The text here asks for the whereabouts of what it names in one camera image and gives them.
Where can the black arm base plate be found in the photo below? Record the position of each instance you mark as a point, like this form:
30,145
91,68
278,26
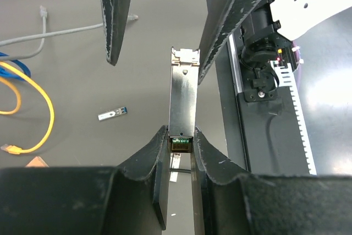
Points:
261,137

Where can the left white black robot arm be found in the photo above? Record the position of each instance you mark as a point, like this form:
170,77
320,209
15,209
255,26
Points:
292,19

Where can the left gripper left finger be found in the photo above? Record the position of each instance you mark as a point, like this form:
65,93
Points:
115,16

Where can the silver SFP transceiver module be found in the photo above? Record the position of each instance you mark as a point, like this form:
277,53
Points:
185,65

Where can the wooden board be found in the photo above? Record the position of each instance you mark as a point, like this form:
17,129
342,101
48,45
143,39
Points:
37,161

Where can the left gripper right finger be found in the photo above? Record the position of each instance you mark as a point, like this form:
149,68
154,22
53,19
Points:
224,16

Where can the white slotted cable duct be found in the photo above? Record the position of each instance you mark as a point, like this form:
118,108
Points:
286,78

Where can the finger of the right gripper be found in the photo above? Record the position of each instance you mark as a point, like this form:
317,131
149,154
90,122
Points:
130,198
230,200

